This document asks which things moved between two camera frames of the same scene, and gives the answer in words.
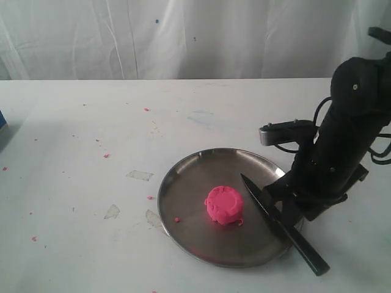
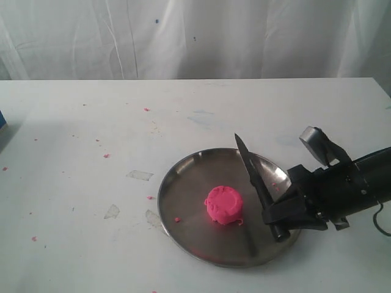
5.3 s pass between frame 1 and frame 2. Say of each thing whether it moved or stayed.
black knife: moved
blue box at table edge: stayed
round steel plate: stayed
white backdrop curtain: stayed
